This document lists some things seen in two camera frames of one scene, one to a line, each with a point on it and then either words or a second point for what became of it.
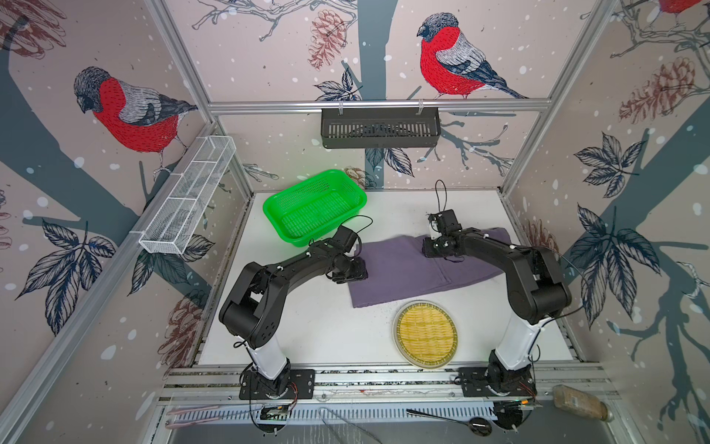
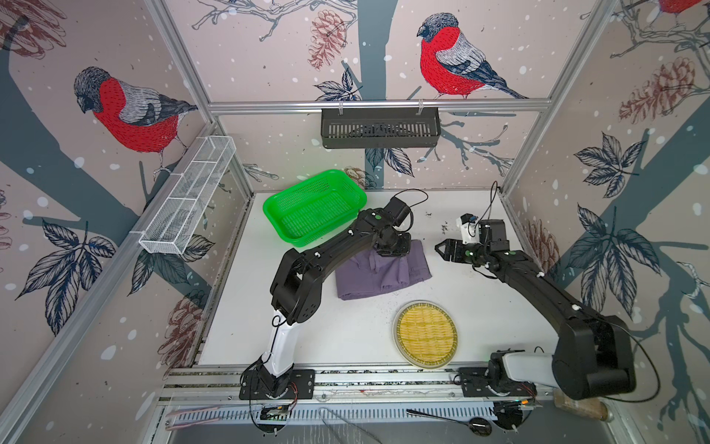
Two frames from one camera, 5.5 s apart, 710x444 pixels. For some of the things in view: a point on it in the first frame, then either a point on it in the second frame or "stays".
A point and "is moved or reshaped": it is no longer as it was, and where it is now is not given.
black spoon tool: (479, 425) stays
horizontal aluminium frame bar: (317, 105) stays
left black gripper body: (351, 269) to (397, 244)
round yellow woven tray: (425, 334) stays
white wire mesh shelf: (175, 220) stays
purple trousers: (397, 268) is moved or reshaped
